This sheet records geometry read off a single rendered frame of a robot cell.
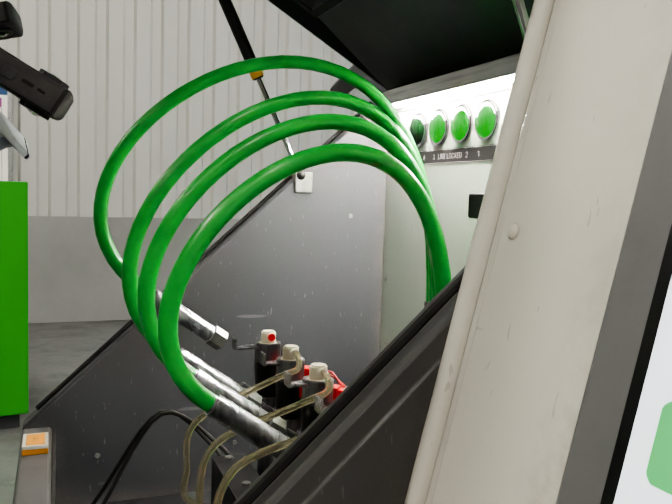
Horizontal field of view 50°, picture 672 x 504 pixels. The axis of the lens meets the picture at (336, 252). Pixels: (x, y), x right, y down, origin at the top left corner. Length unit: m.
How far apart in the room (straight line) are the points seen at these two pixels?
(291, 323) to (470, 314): 0.70
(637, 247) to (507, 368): 0.10
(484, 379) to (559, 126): 0.15
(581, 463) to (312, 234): 0.83
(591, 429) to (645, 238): 0.09
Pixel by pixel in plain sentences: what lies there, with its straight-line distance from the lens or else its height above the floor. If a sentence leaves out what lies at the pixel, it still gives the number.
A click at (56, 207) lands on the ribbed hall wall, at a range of 7.25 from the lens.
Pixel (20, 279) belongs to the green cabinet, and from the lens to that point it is 4.09.
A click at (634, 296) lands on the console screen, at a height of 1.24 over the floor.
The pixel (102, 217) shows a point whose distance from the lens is 0.75.
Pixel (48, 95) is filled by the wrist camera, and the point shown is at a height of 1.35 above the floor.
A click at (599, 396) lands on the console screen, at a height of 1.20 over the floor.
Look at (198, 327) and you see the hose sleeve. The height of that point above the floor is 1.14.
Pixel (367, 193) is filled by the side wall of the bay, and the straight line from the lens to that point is 1.16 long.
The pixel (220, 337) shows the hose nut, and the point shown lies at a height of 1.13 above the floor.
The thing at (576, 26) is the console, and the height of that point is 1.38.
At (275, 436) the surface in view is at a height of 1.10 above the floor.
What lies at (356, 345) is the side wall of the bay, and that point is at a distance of 1.18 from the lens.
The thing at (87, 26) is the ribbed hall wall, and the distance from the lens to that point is 7.41.
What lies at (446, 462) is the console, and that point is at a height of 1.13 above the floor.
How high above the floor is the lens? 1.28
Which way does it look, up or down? 5 degrees down
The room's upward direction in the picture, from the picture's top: 2 degrees clockwise
